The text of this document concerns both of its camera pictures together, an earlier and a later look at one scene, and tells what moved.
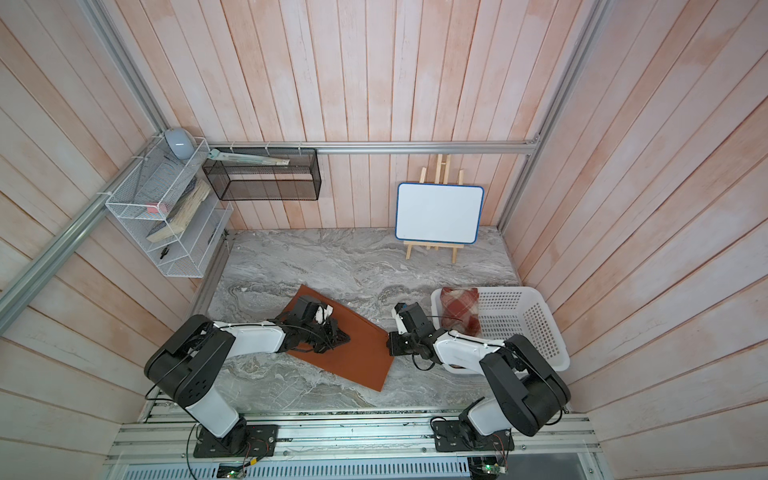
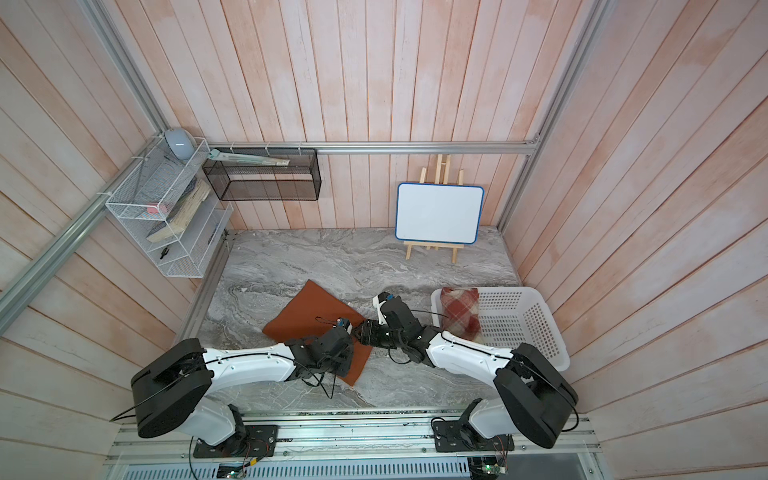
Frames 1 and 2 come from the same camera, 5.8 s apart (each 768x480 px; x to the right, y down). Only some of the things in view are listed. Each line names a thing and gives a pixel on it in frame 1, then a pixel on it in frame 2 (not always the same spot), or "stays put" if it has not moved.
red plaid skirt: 459,310 stays put
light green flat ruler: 240,158 stays put
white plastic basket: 508,311 stays put
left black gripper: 332,340 to 343,370
